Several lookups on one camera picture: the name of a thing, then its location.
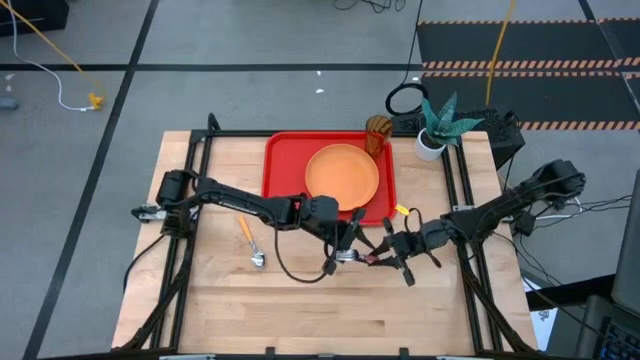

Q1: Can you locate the orange round plate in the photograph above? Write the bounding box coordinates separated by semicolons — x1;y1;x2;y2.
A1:
304;143;380;212

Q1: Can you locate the black hanging cable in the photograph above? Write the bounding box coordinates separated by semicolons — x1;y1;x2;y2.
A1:
384;0;430;117

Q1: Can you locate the fork with pink handle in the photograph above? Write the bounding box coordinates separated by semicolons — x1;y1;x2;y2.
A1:
335;251;381;265

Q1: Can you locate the black floor box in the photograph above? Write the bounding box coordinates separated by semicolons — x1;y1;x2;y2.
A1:
0;0;71;38

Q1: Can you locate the amber textured glass cup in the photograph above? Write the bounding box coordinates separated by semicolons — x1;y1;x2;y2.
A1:
364;114;394;160

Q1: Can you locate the black hazard-striped floor mat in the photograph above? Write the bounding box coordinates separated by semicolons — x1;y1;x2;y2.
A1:
416;17;640;133

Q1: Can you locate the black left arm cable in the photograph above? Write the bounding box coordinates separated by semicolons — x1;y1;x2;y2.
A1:
272;219;332;285

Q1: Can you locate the green plant in white pot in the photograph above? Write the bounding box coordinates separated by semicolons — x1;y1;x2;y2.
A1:
413;91;485;162

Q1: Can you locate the dark desk monitor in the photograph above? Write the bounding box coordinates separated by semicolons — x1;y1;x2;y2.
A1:
610;168;640;317

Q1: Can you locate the yellow hanging cable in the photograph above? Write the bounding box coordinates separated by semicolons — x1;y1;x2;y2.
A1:
484;0;517;107

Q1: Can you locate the white floor cable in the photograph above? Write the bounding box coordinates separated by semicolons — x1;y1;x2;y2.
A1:
3;0;96;113

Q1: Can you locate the yellow floor cable with plug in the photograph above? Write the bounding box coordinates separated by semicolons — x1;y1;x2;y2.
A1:
0;0;107;111

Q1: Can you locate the black keyboard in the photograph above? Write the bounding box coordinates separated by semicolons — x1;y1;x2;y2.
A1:
597;319;640;360

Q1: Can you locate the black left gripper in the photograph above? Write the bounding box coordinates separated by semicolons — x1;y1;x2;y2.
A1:
319;207;377;277

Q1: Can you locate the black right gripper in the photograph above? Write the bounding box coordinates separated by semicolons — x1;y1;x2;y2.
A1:
369;216;429;288

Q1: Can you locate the red plastic tray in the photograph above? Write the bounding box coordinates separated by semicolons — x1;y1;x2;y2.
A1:
260;130;399;227

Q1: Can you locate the black aluminium table frame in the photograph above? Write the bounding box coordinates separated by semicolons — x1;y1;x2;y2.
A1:
112;112;539;360

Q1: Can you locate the spoon with orange handle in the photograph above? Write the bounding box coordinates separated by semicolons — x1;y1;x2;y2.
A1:
237;214;267;270

